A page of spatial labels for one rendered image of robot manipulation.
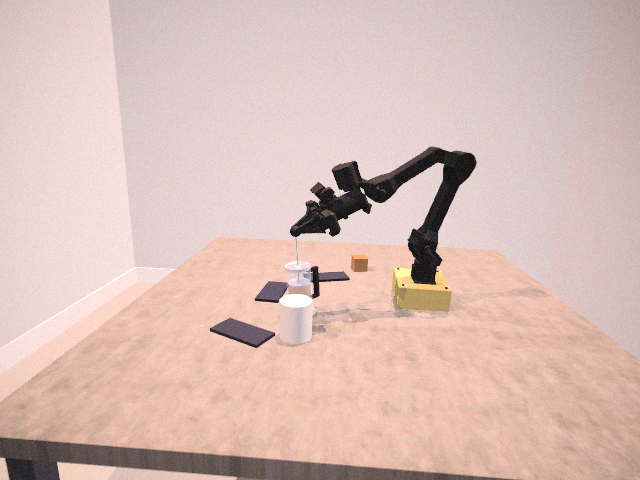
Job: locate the white cylinder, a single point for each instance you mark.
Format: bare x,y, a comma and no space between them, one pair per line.
295,324

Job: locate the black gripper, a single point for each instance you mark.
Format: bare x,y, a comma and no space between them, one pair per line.
318,219

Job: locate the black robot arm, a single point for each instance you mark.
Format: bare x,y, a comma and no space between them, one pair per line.
423,242

